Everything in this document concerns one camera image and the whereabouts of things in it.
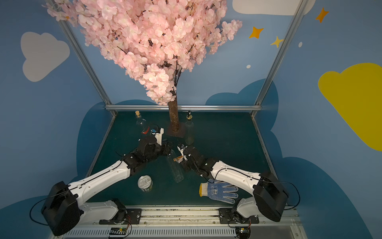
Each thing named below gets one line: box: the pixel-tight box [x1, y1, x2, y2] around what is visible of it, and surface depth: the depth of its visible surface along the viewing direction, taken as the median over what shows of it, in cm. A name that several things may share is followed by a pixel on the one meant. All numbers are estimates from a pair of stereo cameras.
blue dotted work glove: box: [198, 178, 239, 204], surface depth 84 cm
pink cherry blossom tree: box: [44, 0, 243, 132], surface depth 48 cm
